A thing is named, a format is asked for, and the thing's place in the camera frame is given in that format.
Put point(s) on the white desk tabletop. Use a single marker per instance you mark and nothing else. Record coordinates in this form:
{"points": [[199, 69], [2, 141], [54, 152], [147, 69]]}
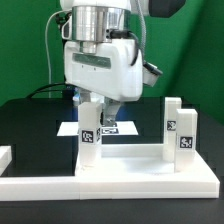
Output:
{"points": [[139, 171]]}

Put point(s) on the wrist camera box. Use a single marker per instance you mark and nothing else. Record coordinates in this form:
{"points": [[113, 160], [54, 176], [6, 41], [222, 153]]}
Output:
{"points": [[151, 73]]}

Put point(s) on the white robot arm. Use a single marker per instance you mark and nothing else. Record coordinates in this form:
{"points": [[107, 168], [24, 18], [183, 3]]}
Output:
{"points": [[92, 22]]}

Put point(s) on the white U-shaped fixture frame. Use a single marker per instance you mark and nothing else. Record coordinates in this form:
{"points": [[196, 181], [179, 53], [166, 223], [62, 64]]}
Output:
{"points": [[37, 188]]}

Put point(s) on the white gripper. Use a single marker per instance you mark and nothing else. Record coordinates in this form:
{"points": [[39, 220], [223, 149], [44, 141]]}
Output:
{"points": [[109, 73]]}

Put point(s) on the sheet of fiducial markers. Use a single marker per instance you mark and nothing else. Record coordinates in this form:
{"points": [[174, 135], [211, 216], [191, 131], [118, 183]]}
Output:
{"points": [[120, 128]]}

